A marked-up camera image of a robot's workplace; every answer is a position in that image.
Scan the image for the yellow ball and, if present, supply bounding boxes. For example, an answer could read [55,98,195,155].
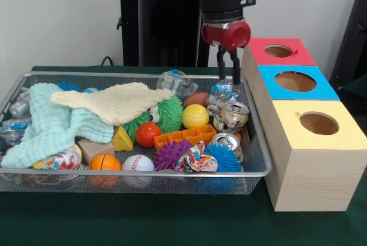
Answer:
[182,104,210,130]

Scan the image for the dark green tablecloth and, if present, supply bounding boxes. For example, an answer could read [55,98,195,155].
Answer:
[0,65,367,246]
[342,78,367,106]

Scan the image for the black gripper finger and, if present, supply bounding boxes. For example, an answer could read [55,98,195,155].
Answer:
[217,45,227,81]
[229,49,241,85]

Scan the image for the blue fuzzy ball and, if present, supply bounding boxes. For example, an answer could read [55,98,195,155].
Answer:
[204,142,244,192]

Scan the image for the purple spiky ball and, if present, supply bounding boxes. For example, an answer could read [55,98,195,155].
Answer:
[154,139,193,171]

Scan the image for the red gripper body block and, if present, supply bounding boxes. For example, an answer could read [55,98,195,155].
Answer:
[201,21,252,49]

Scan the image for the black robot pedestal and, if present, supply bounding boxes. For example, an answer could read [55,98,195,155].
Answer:
[111,0,218,68]

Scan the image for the black chair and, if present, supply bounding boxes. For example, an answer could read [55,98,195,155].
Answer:
[329,0,367,86]

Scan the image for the mint green waffle cloth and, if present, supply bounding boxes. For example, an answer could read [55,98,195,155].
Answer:
[1,83,115,169]

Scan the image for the wooden three-hole box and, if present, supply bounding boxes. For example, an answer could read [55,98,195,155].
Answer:
[240,37,367,212]

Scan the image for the red ball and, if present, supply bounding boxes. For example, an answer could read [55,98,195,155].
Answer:
[135,122,162,148]

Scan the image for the orange toy basketball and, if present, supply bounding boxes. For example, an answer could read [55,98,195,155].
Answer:
[88,154,122,186]

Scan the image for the white toy baseball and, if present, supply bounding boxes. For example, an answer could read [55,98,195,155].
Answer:
[122,154,155,186]

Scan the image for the orange toy brick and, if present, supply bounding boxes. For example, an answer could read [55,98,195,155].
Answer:
[154,124,217,151]

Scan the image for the silver mesh bin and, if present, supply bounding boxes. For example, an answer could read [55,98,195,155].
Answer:
[0,71,273,194]

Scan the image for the green fuzzy toy with eyes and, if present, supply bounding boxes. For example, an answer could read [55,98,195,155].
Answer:
[123,95,184,142]

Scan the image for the cream waffle cloth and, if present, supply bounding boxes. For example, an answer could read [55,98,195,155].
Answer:
[50,81,173,126]

